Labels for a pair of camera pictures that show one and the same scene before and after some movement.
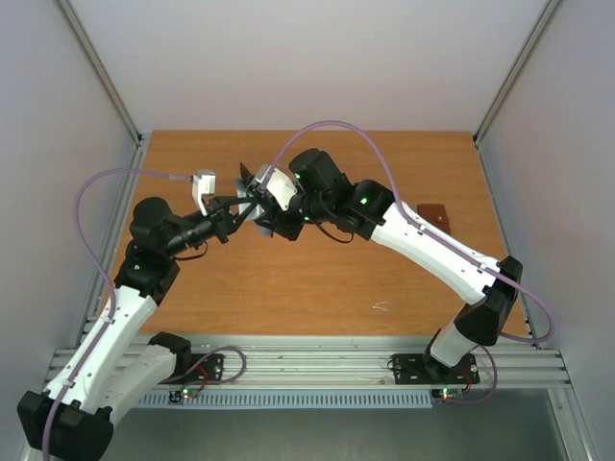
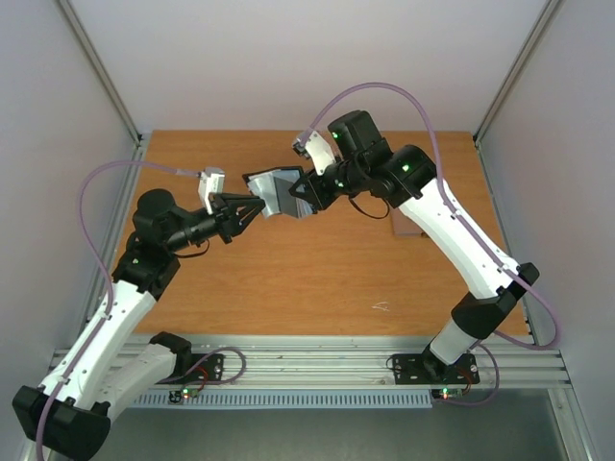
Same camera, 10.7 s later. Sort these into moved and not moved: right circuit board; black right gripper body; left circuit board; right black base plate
Moved: black right gripper body
Not moved: left circuit board; right black base plate; right circuit board
